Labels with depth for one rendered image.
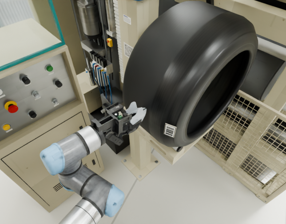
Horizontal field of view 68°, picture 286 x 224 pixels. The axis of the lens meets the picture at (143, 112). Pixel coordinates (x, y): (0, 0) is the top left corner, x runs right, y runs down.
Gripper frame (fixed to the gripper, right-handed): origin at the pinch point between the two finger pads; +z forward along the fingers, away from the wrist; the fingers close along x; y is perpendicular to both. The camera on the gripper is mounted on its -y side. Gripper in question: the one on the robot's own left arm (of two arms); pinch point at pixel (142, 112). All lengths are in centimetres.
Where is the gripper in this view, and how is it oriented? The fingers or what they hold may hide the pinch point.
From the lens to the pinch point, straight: 75.4
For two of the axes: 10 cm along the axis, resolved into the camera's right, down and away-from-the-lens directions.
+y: 0.9, -7.1, -7.0
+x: -6.8, -5.5, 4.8
